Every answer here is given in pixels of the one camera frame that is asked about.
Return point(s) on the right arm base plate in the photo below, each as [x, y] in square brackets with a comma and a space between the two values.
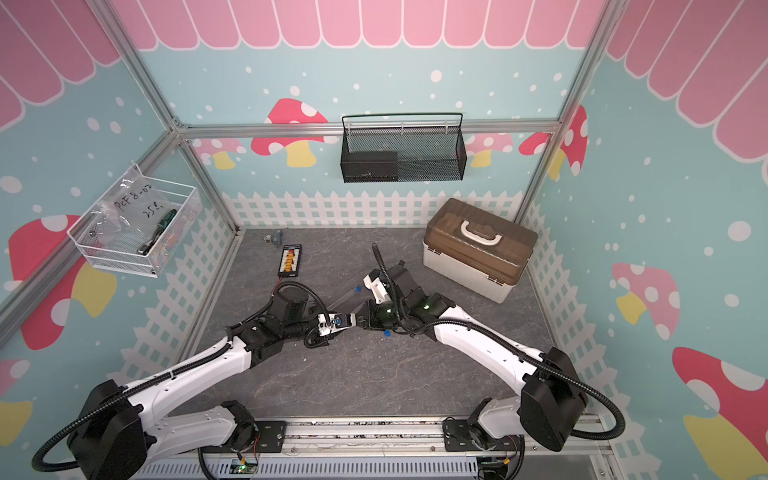
[460, 436]

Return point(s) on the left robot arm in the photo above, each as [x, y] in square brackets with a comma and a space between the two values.
[123, 427]

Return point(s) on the white wire basket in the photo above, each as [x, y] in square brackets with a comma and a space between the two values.
[121, 256]

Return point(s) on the clear plastic bag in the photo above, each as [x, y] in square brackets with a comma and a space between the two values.
[133, 206]

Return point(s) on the brown lid storage box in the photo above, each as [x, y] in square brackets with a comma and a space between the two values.
[478, 250]

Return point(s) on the black box in mesh basket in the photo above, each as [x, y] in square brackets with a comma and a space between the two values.
[369, 166]

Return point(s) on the clear test tube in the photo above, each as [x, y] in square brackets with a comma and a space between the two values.
[350, 295]

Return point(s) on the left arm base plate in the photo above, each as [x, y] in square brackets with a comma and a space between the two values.
[257, 437]

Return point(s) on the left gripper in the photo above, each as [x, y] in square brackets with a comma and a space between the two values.
[319, 342]

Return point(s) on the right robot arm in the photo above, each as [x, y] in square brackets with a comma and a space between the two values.
[549, 404]

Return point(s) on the black box with orange connectors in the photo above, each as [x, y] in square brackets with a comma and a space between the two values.
[290, 261]

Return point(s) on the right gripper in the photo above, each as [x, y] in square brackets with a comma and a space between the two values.
[367, 310]

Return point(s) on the small grey metal bracket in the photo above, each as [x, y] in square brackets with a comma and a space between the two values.
[274, 238]

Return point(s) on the black wire mesh basket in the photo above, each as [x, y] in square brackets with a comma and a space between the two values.
[430, 146]

